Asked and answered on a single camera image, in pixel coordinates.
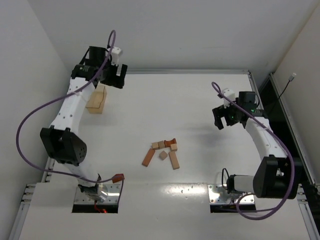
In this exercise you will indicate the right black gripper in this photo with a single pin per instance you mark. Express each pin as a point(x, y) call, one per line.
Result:
point(224, 113)

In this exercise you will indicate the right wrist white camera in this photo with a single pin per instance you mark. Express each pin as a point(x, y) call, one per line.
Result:
point(230, 94)

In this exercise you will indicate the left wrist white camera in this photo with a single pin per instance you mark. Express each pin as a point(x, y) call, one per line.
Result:
point(116, 53)

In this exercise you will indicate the wrist white camera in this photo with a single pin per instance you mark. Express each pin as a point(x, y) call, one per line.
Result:
point(230, 94)
point(116, 53)

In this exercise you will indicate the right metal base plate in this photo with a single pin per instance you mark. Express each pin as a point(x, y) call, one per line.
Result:
point(218, 196)

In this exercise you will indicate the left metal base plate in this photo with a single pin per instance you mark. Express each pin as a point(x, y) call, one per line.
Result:
point(105, 194)

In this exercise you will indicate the dark red arch block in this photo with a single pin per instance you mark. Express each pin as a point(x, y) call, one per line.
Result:
point(168, 143)

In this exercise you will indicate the red triangular roof block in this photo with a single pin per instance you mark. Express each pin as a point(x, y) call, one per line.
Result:
point(118, 178)

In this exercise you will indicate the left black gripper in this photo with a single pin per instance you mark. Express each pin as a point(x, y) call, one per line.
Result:
point(116, 75)

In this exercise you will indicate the light long plank block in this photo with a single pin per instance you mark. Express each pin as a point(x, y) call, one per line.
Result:
point(174, 160)

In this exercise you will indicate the reddish long plank block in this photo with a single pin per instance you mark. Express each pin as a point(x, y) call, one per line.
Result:
point(148, 157)

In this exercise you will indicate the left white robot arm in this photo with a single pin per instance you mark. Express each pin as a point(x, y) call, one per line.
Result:
point(61, 141)

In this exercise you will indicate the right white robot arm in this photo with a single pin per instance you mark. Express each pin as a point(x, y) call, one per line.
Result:
point(277, 174)

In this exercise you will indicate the metal base plate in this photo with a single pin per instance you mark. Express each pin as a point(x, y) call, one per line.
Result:
point(105, 194)
point(218, 196)

